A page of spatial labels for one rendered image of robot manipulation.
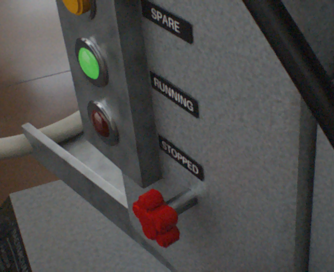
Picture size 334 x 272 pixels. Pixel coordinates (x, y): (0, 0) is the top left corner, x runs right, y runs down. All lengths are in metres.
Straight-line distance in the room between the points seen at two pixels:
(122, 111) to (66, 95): 2.43
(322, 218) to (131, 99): 0.14
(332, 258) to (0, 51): 2.97
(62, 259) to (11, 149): 0.18
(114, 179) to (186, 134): 0.43
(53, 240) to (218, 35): 0.72
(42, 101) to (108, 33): 2.45
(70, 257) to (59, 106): 1.85
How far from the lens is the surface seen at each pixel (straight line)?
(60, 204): 1.08
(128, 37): 0.41
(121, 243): 1.00
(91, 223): 1.04
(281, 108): 0.33
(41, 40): 3.29
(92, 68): 0.44
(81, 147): 0.93
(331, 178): 0.35
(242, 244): 0.44
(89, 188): 0.80
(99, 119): 0.47
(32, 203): 1.10
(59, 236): 1.03
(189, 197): 0.45
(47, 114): 2.78
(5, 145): 0.94
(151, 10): 0.39
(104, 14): 0.41
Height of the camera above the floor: 1.60
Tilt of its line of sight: 39 degrees down
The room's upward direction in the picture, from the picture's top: 7 degrees counter-clockwise
